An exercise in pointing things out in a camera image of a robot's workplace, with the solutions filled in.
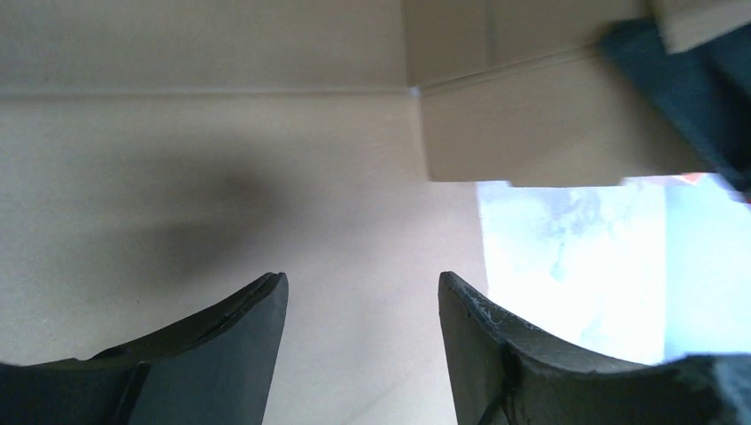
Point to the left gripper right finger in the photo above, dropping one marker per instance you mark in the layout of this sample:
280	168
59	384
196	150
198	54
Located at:
505	370

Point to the brown cardboard box sheet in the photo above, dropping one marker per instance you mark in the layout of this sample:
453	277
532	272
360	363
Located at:
158	155

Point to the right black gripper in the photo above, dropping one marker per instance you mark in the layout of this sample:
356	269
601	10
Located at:
703	92

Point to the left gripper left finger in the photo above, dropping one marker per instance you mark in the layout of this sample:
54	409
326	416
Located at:
213	367

